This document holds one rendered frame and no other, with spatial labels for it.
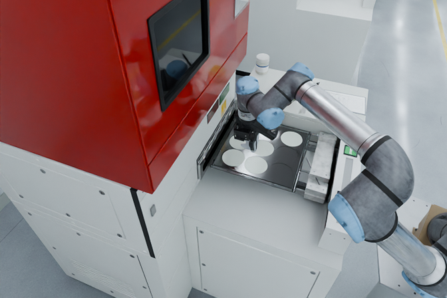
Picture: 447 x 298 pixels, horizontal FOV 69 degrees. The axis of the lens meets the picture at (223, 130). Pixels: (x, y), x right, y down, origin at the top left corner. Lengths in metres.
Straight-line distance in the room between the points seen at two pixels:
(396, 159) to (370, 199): 0.11
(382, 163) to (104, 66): 0.65
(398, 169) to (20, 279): 2.13
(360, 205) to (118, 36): 0.63
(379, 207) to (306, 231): 0.55
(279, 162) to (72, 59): 0.97
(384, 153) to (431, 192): 2.04
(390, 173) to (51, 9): 0.78
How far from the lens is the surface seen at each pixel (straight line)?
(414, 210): 1.57
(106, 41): 0.63
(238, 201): 1.38
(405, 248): 1.01
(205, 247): 1.50
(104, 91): 0.72
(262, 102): 1.00
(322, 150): 1.55
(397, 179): 0.84
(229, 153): 1.44
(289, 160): 1.44
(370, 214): 0.84
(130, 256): 1.37
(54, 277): 2.33
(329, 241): 1.27
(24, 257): 2.48
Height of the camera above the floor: 1.95
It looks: 43 degrees down
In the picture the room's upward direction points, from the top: 1 degrees clockwise
